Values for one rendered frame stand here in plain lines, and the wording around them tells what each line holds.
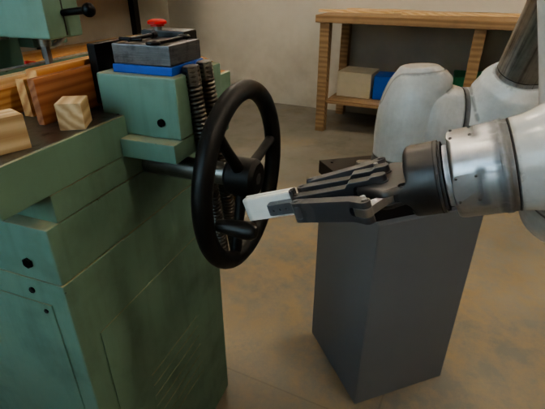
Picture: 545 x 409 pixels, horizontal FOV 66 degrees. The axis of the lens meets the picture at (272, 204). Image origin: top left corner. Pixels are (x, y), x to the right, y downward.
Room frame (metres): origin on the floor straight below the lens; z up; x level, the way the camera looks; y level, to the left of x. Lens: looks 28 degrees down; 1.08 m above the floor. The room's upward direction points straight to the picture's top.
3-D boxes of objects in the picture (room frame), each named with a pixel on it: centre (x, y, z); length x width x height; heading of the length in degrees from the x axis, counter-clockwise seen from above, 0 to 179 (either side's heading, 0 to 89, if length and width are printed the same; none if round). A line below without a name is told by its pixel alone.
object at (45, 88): (0.68, 0.28, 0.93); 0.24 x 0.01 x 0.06; 160
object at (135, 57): (0.68, 0.17, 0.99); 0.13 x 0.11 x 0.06; 160
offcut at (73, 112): (0.57, 0.27, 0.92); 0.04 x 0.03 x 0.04; 10
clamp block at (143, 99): (0.68, 0.17, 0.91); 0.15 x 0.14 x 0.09; 160
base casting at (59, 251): (0.76, 0.48, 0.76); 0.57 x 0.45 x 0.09; 70
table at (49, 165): (0.71, 0.25, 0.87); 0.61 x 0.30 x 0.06; 160
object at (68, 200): (0.70, 0.31, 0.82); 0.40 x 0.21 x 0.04; 160
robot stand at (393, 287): (0.99, -0.33, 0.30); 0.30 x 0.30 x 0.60; 20
